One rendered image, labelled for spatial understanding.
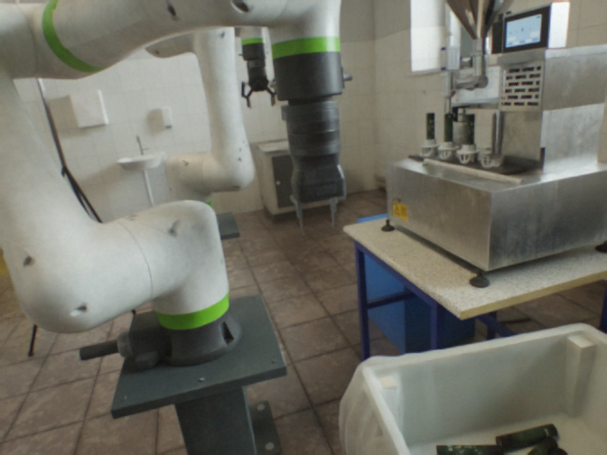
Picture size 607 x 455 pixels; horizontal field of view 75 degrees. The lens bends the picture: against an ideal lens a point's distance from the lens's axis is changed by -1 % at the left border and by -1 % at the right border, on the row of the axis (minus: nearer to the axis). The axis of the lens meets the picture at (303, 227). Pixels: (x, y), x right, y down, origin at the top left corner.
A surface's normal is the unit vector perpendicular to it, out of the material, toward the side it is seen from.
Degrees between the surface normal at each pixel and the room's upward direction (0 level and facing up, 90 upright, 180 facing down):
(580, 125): 90
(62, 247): 48
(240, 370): 0
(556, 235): 90
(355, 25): 90
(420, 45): 90
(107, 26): 113
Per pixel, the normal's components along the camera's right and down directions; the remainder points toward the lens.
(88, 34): -0.47, 0.66
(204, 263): 0.74, 0.14
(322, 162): 0.26, 0.42
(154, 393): -0.11, -0.94
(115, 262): 0.65, -0.26
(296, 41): -0.23, 0.34
